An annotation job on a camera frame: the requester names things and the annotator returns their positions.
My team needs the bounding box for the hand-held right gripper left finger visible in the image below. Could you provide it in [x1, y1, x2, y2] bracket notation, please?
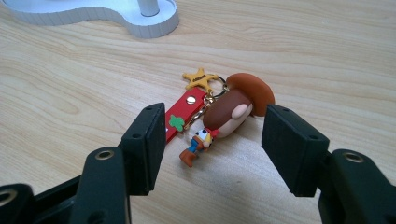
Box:
[68, 102, 167, 224]

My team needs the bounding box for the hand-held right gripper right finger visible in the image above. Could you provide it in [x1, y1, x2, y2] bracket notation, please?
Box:
[261, 104, 396, 224]

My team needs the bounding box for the cowboy figure keychain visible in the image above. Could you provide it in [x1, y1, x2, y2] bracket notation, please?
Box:
[164, 67, 276, 169]

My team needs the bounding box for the white stand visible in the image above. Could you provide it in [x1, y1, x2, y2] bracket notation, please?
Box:
[1, 0, 181, 39]

